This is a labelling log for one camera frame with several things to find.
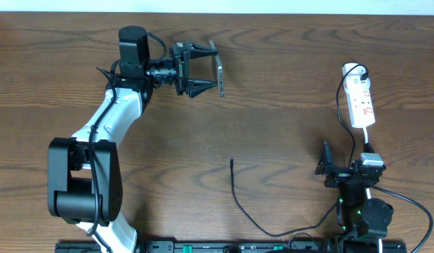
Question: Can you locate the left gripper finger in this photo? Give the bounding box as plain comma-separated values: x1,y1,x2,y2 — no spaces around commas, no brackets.
186,79,218,98
183,41,218,60

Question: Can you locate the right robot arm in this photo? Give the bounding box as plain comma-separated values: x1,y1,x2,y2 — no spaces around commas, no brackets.
315,141,393,252

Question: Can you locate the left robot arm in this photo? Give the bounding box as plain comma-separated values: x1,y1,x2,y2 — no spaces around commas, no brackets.
48,40,223,252

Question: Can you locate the white power strip socket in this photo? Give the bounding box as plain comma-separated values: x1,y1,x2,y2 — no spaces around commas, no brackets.
342,63,375,129

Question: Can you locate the black charger cable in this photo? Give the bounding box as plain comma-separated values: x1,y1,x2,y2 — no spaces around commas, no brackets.
229,63,369,238

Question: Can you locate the white power strip cord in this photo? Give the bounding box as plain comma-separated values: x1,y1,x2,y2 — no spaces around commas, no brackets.
362,126,383,253

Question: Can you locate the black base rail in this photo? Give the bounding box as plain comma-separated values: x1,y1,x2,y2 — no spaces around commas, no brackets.
54,240,407,253

